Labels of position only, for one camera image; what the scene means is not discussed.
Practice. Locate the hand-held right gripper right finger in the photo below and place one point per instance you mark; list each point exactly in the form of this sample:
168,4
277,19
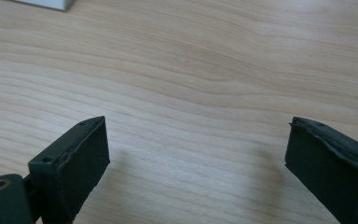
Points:
329,174

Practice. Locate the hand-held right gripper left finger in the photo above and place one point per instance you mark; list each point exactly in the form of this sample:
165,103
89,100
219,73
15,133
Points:
80,165

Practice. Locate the white box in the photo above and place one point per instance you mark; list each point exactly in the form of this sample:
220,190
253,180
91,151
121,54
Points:
48,3

